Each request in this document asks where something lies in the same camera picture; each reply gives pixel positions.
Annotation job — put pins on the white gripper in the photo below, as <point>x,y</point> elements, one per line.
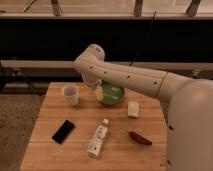
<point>93,82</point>

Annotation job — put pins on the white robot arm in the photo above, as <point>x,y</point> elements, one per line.
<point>189,103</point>

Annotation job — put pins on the green bowl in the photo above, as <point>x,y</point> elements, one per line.
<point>112,94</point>

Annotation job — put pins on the white rectangular block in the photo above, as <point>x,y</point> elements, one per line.
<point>133,109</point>

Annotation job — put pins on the black smartphone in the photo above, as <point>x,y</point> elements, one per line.
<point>64,130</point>

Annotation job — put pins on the dark red chili pepper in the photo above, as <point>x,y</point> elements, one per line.
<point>139,138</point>

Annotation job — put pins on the white plastic bottle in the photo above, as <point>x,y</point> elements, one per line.
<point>96,142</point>

